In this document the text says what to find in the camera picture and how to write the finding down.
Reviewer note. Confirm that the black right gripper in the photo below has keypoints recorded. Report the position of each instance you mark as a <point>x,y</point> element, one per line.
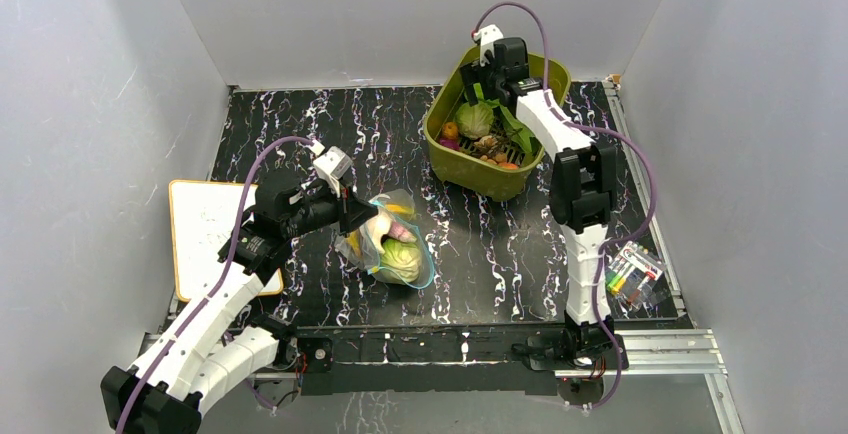
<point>481,86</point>

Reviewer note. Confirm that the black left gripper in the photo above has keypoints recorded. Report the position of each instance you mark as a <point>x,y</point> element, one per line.
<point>350,212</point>

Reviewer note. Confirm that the yellow banana bunch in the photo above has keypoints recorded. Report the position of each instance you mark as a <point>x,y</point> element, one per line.
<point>359,240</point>

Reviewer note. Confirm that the clear zip bag blue zipper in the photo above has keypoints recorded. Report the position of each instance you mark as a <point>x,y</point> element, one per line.
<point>401,203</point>

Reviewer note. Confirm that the green cabbage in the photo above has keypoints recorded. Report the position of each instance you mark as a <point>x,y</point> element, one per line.
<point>401,263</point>
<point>474,121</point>

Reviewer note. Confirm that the purple eggplant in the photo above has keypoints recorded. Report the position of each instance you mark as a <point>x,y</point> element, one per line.
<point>384,225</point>

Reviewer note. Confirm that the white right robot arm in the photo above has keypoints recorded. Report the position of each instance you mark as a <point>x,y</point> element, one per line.
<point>581,197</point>

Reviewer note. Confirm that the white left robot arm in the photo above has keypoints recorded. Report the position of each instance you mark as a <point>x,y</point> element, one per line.
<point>176,381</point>

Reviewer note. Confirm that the green leafy vegetable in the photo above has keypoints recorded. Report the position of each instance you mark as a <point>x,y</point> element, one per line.
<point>517,132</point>

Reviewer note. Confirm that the olive green plastic bin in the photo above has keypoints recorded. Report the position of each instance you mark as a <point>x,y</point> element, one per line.
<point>474,166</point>

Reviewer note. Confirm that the small orange fruit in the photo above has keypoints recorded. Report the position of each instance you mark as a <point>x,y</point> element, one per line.
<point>449,131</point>

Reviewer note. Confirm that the red onion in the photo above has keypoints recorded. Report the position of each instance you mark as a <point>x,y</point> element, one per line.
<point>448,143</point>

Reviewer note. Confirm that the white board orange edge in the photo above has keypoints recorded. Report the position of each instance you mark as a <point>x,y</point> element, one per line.
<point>202,218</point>

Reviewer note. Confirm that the clear marker pack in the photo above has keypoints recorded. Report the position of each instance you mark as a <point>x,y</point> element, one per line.
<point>633,275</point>

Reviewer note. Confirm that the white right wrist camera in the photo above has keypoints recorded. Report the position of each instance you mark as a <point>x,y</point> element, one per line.
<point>486,37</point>

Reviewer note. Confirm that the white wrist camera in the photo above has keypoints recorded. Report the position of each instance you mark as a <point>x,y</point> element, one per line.
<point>486,37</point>
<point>331,164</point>

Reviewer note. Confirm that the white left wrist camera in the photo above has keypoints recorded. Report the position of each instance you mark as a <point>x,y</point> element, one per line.
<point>331,164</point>

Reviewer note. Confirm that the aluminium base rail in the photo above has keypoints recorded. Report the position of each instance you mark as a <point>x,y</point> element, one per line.
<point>642,352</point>

